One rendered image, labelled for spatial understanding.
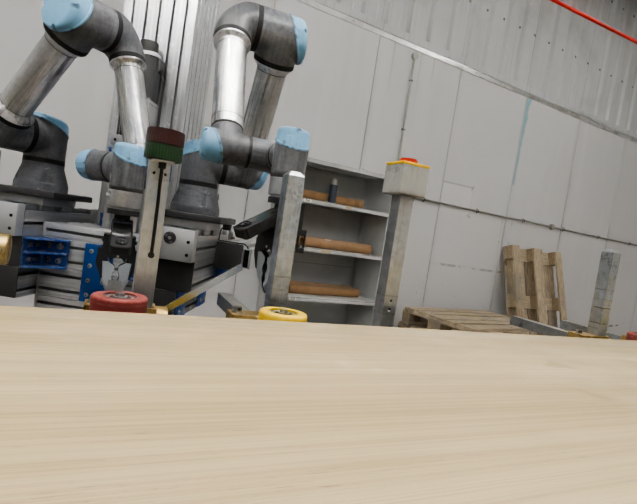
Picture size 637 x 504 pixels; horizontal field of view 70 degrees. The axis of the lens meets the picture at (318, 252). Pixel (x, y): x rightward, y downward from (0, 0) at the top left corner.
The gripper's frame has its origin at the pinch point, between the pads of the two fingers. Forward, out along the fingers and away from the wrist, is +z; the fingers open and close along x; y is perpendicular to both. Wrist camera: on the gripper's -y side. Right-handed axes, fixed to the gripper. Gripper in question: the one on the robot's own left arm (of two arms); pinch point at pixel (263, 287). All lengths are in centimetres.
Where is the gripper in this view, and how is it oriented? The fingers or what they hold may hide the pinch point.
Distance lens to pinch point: 102.2
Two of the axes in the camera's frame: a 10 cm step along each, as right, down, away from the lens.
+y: 6.9, 0.6, 7.2
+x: -7.1, -1.5, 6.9
